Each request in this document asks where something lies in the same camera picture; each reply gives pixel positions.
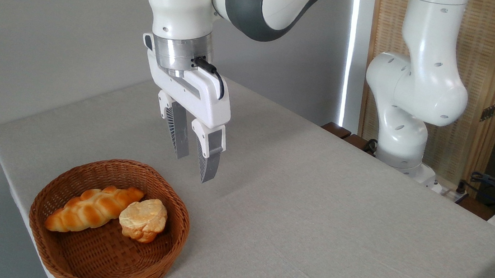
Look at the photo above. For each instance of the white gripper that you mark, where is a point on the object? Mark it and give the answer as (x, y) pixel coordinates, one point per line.
(197, 98)

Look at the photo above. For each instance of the round crusty bread roll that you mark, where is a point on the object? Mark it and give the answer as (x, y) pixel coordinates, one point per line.
(144, 220)

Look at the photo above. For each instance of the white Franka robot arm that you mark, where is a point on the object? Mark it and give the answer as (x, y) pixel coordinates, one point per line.
(178, 5)

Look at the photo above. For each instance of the long braided bread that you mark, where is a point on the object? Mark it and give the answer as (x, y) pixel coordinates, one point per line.
(86, 210)

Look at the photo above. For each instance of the grey tablecloth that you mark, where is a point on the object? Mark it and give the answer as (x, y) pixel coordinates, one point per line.
(312, 218)

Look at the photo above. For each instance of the dark brown wooden block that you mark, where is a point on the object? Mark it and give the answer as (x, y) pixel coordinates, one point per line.
(335, 130)
(357, 142)

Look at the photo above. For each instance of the brown wicker basket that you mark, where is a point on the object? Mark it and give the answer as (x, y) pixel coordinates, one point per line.
(100, 256)

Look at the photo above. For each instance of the white power strip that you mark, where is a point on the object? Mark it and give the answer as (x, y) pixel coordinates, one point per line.
(450, 193)

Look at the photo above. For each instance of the wooden bamboo folding screen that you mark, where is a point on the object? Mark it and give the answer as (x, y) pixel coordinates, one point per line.
(487, 53)

